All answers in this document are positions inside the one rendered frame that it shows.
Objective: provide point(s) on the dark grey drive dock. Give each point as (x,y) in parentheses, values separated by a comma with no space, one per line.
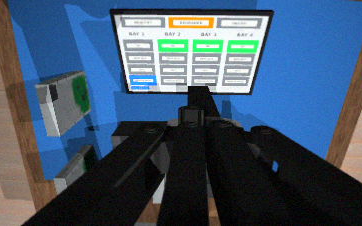
(126,128)

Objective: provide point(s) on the blue flat mat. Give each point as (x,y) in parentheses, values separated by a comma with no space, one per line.
(306,68)

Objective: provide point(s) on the grey hard drive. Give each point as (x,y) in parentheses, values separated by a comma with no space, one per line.
(63,100)
(157,197)
(82,161)

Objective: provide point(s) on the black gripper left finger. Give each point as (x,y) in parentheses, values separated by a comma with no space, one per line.
(116,190)

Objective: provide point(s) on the status display screen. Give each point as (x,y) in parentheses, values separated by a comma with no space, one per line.
(163,51)

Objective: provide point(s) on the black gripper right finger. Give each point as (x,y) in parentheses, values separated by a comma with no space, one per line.
(313,190)

